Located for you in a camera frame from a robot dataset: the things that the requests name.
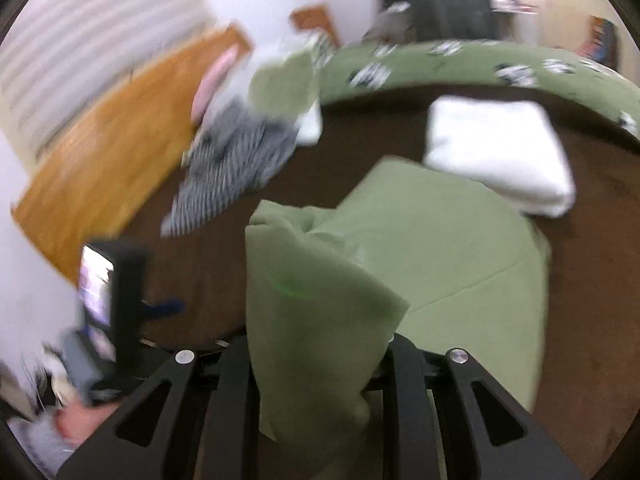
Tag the green zip jacket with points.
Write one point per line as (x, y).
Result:
(440, 240)

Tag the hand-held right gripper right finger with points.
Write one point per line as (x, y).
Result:
(405, 385)

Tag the wooden headboard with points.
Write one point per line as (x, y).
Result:
(110, 160)

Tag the pink pillow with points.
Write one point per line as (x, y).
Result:
(212, 82)

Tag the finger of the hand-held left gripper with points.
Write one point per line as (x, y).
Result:
(165, 308)

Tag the person's left hand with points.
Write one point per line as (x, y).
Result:
(85, 422)

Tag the bed with brown sheet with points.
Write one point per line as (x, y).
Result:
(590, 270)

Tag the white window blind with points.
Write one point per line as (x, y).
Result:
(85, 45)

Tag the folded white towel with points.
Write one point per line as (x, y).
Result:
(500, 155)

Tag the wooden chair with clothes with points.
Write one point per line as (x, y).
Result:
(600, 40)

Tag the dark covered office chair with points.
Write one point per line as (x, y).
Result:
(445, 7)

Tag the white pillow with green print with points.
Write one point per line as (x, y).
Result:
(282, 85)

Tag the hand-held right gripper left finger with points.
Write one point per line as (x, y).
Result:
(232, 385)

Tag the green cow-print blanket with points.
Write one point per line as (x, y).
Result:
(450, 67)

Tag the grey striped cloth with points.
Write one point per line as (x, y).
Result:
(235, 165)

